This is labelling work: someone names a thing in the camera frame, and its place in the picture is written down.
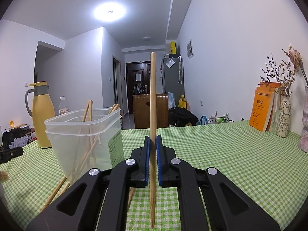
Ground white gloved hand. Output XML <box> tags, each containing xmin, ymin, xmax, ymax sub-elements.
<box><xmin>0</xmin><ymin>171</ymin><xmax>9</xmax><ymax>182</ymax></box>

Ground black folding chair with clothes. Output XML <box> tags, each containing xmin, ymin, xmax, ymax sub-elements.
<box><xmin>1</xmin><ymin>125</ymin><xmax>35</xmax><ymax>151</ymax></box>

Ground yellow thermos jug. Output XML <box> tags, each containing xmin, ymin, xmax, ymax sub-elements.
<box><xmin>25</xmin><ymin>81</ymin><xmax>55</xmax><ymax>149</ymax></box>

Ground brown wooden chair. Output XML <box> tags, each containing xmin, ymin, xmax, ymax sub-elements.
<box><xmin>132</xmin><ymin>92</ymin><xmax>170</xmax><ymax>129</ymax></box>

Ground clear plastic container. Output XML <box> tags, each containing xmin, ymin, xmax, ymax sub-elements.
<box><xmin>44</xmin><ymin>108</ymin><xmax>124</xmax><ymax>184</ymax></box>

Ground clear plastic water bottle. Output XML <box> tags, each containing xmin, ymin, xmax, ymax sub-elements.
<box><xmin>59</xmin><ymin>96</ymin><xmax>69</xmax><ymax>115</ymax></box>

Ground dark entrance door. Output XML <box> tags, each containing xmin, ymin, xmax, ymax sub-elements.
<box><xmin>126</xmin><ymin>62</ymin><xmax>150</xmax><ymax>114</ymax></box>

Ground grey refrigerator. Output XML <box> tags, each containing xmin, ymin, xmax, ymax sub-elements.
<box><xmin>161</xmin><ymin>54</ymin><xmax>185</xmax><ymax>106</ymax></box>

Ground green checkered tablecloth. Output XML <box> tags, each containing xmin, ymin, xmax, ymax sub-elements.
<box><xmin>0</xmin><ymin>120</ymin><xmax>308</xmax><ymax>231</ymax></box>

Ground orange books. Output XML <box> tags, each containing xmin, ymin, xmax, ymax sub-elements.
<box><xmin>249</xmin><ymin>82</ymin><xmax>281</xmax><ymax>132</ymax></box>

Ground yellow box on fridge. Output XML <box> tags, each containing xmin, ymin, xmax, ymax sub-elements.
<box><xmin>170</xmin><ymin>41</ymin><xmax>177</xmax><ymax>54</ymax></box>

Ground floral vase with twigs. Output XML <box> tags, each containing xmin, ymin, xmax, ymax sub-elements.
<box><xmin>260</xmin><ymin>46</ymin><xmax>302</xmax><ymax>138</ymax></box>

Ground ceiling lamp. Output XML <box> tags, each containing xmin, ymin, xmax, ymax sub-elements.
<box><xmin>92</xmin><ymin>2</ymin><xmax>127</xmax><ymax>23</ymax></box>

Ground wall electrical panel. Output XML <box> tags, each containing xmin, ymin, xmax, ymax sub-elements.
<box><xmin>186</xmin><ymin>39</ymin><xmax>194</xmax><ymax>59</ymax></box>

